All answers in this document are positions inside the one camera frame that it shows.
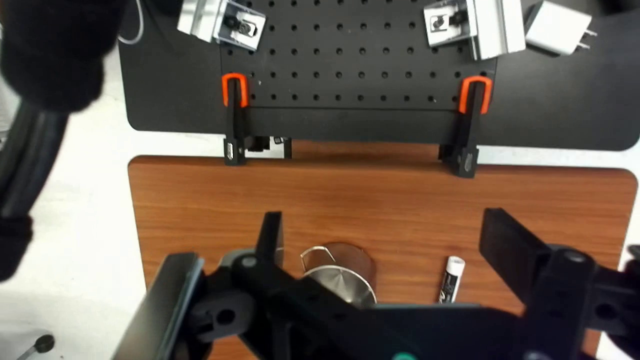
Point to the black perforated metal board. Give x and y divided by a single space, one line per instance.
346 60

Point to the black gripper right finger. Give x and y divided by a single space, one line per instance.
561 287

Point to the aluminium mounting bracket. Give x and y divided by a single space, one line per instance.
221 20
476 22

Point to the orange black bar clamp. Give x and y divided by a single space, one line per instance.
468 122
234 112

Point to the small black knob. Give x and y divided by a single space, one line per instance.
40 344

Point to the white power adapter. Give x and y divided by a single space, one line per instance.
557 29

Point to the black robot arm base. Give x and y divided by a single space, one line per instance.
57 46

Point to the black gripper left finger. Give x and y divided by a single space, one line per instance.
263 281

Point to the small stainless steel pot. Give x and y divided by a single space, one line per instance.
346 276

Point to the white Expo marker black cap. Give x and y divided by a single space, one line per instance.
450 278

